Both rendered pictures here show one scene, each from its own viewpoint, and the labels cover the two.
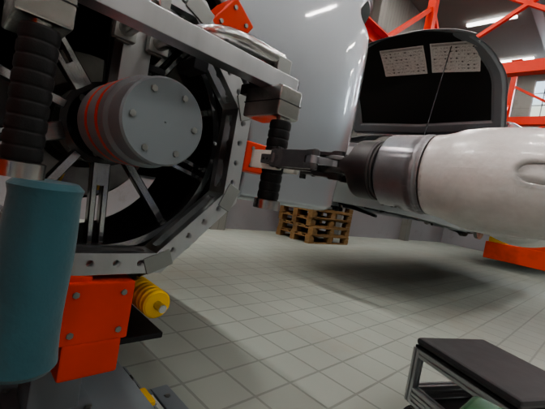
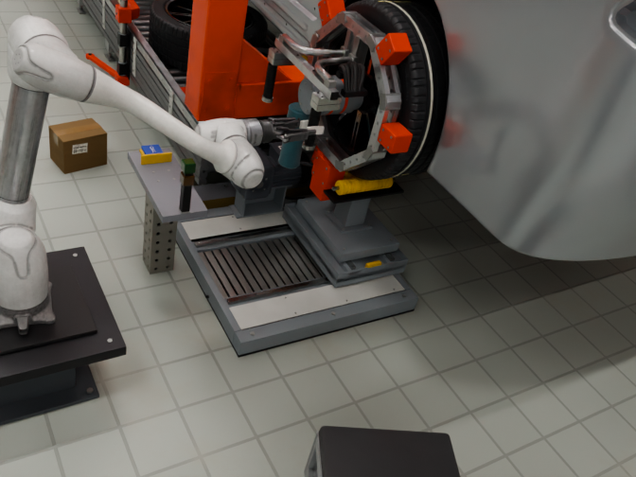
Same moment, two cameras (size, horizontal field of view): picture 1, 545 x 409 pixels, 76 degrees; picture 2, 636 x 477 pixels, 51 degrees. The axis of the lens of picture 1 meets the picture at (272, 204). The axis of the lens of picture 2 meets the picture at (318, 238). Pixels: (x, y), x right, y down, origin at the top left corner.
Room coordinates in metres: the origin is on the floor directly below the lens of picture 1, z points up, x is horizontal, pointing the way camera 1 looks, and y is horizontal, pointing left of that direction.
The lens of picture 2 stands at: (0.94, -1.98, 1.89)
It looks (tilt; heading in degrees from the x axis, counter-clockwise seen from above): 37 degrees down; 97
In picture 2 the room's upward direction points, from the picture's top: 14 degrees clockwise
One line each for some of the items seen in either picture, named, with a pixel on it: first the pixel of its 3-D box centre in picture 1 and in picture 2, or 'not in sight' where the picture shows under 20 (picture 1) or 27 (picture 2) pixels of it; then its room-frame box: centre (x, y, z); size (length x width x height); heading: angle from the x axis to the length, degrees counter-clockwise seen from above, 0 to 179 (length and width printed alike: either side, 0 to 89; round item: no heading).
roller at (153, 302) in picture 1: (133, 286); (364, 184); (0.79, 0.28, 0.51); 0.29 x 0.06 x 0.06; 44
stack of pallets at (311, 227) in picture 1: (315, 216); not in sight; (6.80, -0.88, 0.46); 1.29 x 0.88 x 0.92; 135
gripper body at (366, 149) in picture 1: (355, 168); (271, 131); (0.47, -0.10, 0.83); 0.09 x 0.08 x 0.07; 44
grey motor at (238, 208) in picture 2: not in sight; (276, 181); (0.39, 0.49, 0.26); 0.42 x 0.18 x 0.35; 44
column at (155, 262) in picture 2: not in sight; (160, 224); (0.07, -0.01, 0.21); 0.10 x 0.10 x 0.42; 44
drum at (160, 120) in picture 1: (136, 123); (330, 95); (0.58, 0.25, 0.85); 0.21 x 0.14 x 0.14; 44
